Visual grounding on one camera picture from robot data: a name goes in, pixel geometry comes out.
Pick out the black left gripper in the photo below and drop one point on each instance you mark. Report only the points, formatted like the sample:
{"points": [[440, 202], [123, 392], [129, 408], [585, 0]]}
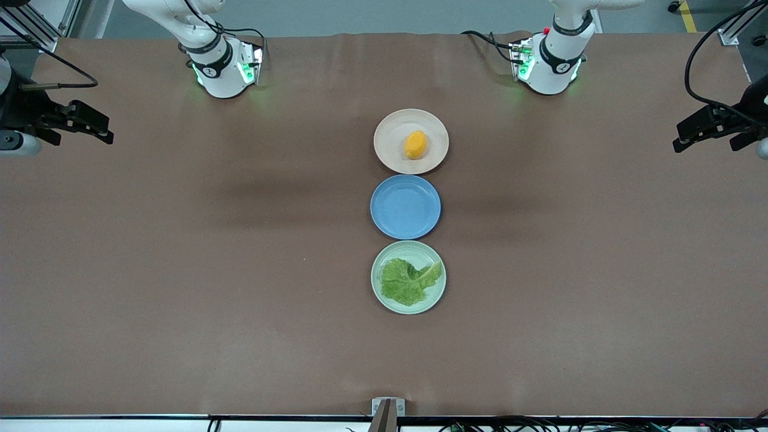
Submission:
{"points": [[750, 107]]}

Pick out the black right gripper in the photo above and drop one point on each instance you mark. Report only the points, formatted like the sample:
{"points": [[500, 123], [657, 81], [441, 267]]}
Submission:
{"points": [[24, 110]]}

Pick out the yellow lemon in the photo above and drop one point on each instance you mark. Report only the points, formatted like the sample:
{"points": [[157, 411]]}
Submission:
{"points": [[416, 145]]}

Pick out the green lettuce leaf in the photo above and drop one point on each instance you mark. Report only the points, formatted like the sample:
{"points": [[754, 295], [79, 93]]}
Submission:
{"points": [[405, 282]]}

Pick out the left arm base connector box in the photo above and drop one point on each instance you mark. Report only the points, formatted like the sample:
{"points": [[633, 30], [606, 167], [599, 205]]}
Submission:
{"points": [[519, 60]]}

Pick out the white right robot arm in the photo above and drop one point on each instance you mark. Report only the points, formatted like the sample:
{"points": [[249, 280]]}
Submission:
{"points": [[222, 78]]}

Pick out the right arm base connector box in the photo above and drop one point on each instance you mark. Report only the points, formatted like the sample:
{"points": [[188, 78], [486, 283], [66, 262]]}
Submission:
{"points": [[252, 63]]}

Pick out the black caster wheel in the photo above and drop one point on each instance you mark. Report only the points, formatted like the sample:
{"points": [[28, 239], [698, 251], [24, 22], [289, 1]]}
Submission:
{"points": [[759, 41], [674, 6]]}

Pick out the brown table mat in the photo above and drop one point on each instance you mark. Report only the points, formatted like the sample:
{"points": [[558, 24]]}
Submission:
{"points": [[180, 300]]}

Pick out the beige round plate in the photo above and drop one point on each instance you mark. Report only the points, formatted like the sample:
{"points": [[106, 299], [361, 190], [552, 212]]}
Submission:
{"points": [[390, 144]]}

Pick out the blue round plate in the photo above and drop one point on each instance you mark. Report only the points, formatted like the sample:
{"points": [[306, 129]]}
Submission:
{"points": [[405, 207]]}

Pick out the pale green round plate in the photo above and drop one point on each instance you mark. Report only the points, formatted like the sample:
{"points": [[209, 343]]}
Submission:
{"points": [[384, 300]]}

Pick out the aluminium frame profile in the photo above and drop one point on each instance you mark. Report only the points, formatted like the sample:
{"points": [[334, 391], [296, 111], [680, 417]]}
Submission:
{"points": [[735, 27], [36, 27]]}

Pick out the metal bracket with post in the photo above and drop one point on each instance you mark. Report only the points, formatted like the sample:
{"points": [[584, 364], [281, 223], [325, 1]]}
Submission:
{"points": [[387, 411]]}

